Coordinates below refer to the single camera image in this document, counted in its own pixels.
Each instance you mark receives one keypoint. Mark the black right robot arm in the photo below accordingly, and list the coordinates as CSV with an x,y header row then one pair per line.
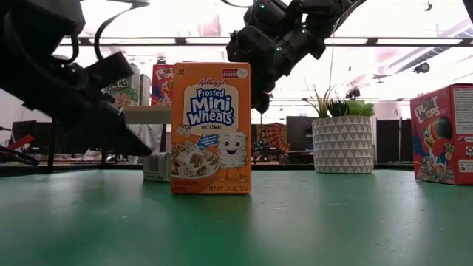
x,y
318,11

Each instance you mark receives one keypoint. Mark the green succulent plant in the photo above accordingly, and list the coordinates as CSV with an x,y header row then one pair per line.
x,y
354,109

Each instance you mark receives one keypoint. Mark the orange spiderweb panel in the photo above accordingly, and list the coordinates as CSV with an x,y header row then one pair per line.
x,y
273,136

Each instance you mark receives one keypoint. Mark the black ceiling camera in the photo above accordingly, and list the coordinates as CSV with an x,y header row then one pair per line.
x,y
421,67
161,60

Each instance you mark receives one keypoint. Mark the red Froot Loops cereal box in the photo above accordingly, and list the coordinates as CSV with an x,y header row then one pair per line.
x,y
162,85
436,147

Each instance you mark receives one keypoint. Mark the black aluminium table frame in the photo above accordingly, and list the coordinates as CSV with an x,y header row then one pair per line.
x,y
284,167

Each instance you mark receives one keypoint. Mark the black cabinet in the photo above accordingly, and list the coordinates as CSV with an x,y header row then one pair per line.
x,y
393,140

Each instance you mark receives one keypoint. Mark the green table mat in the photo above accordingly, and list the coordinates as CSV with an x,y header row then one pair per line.
x,y
236,229

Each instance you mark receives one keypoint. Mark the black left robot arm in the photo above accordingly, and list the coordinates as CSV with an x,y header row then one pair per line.
x,y
37,29

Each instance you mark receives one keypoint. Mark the black overhead frame bar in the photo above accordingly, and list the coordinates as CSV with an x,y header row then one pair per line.
x,y
371,41

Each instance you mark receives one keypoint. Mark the white triangle-patterned plant pot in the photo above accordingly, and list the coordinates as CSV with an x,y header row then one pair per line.
x,y
343,147

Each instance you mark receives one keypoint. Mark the wooden shelf with black frame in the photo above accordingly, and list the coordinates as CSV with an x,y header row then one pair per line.
x,y
148,115

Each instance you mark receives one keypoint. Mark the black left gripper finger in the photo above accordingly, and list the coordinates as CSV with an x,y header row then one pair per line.
x,y
111,140

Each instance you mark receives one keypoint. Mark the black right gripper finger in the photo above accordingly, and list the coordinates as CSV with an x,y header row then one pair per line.
x,y
262,96

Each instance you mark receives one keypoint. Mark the white cloth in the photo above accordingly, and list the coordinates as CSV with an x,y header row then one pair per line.
x,y
155,136

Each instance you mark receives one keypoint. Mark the orange Frosted Mini-Wheats cereal box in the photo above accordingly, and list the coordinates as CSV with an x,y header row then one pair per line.
x,y
210,147

